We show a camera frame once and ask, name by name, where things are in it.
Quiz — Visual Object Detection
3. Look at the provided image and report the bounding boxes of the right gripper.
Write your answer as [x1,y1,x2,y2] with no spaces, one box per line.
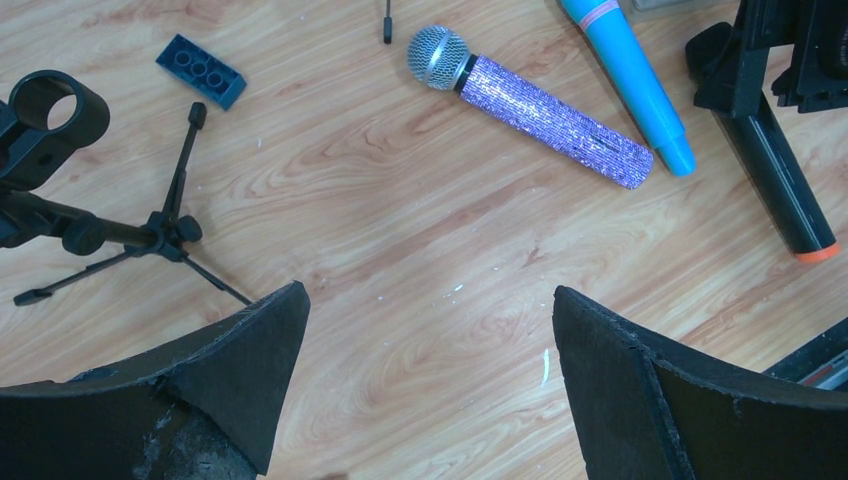
[735,1,847,113]

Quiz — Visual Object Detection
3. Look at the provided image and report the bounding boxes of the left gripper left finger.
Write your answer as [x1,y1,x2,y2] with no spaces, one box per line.
[1,281,311,479]

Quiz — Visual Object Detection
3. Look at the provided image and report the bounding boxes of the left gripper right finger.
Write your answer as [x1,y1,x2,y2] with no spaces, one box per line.
[552,286,847,479]

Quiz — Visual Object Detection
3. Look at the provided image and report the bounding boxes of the black microphone orange end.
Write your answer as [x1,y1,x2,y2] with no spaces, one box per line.
[685,22,840,263]

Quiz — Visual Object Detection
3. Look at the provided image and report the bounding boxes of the black tripod clip mic stand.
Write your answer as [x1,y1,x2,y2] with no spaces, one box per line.
[1,70,250,307]

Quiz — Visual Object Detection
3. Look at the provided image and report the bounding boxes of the wooden chessboard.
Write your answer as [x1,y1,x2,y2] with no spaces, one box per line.
[628,0,729,16]

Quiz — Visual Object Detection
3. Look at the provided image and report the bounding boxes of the blue microphone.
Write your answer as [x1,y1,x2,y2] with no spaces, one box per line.
[560,0,696,176]

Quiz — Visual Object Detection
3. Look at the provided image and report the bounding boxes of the blue toy brick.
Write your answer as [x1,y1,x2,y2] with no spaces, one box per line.
[155,34,247,111]

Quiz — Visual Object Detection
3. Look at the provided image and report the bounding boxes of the purple glitter microphone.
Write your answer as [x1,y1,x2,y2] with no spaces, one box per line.
[407,25,654,189]

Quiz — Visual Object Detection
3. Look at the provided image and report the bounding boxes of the black tripod shock-mount stand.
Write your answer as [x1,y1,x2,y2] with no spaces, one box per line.
[382,0,393,45]

